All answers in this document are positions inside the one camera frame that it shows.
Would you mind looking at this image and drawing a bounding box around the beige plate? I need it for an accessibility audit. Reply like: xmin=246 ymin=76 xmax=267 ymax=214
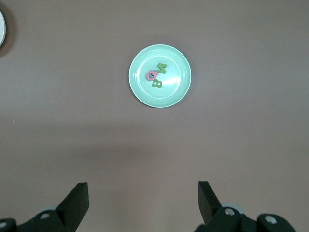
xmin=0 ymin=8 xmax=7 ymax=48

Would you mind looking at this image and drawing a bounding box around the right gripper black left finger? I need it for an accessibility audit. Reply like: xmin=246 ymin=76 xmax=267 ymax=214
xmin=0 ymin=182 xmax=89 ymax=232

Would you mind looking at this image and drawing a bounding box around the green letter N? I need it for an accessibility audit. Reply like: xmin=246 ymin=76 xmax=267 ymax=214
xmin=155 ymin=62 xmax=168 ymax=75

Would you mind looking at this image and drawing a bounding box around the green plate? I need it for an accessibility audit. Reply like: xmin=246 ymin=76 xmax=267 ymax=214
xmin=128 ymin=44 xmax=192 ymax=109

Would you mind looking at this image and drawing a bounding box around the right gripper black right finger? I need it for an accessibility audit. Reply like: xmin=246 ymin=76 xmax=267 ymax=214
xmin=193 ymin=180 xmax=297 ymax=232

